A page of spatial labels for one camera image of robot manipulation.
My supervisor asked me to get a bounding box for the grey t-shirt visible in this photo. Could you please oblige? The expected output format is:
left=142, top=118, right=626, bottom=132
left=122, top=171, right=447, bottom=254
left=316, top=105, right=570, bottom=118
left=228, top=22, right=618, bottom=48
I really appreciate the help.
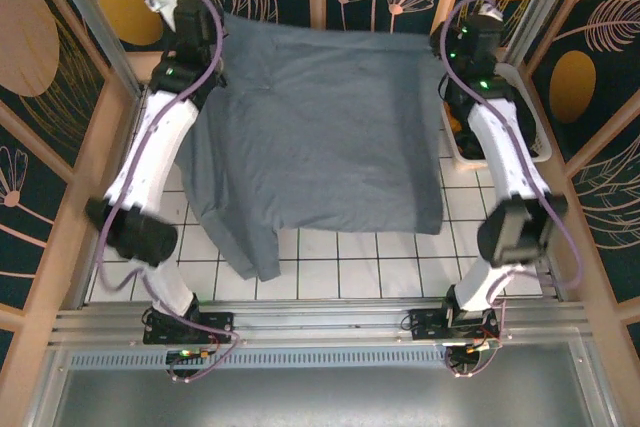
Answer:
left=177, top=11, right=446, bottom=282

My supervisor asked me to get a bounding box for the aluminium cross rail frame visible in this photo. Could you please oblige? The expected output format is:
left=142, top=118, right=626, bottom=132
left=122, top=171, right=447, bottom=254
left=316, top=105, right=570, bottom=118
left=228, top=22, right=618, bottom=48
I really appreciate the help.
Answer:
left=47, top=299, right=591, bottom=348

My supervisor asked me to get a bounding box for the white plastic basket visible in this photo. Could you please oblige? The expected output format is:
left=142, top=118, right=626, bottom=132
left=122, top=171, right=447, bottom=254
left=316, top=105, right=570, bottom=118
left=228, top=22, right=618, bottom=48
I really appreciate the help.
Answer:
left=439, top=60, right=554, bottom=168

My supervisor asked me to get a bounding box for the slotted metal cable duct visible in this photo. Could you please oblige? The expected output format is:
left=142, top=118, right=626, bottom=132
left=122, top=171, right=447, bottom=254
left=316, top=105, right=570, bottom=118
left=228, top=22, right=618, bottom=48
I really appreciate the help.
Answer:
left=67, top=351, right=451, bottom=369

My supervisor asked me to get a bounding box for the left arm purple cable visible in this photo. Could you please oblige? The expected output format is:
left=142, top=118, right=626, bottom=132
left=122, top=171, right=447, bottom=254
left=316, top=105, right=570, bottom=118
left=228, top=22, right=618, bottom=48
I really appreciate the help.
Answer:
left=94, top=0, right=244, bottom=383

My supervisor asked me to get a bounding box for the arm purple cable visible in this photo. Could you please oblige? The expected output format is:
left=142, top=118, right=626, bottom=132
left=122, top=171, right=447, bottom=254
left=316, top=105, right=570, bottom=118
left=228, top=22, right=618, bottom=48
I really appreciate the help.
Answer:
left=442, top=0, right=586, bottom=379
left=94, top=0, right=244, bottom=383

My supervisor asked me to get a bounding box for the circuit board with wires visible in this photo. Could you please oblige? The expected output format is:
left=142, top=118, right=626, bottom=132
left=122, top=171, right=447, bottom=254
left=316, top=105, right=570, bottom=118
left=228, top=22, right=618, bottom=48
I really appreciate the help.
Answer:
left=167, top=346, right=215, bottom=363

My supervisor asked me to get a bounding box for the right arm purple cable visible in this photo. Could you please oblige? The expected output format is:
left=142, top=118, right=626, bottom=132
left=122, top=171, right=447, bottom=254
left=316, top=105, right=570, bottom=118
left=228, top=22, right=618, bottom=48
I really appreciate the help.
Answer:
left=442, top=0, right=586, bottom=379

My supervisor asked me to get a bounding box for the steel sheet panel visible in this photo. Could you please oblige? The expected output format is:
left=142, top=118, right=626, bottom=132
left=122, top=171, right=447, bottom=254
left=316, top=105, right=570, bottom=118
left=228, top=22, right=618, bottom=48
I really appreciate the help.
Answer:
left=24, top=341, right=621, bottom=427

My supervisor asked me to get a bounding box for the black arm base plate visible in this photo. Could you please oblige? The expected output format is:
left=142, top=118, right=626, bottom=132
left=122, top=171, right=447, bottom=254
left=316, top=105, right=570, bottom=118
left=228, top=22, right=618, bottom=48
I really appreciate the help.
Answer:
left=407, top=306, right=501, bottom=343
left=142, top=309, right=236, bottom=346

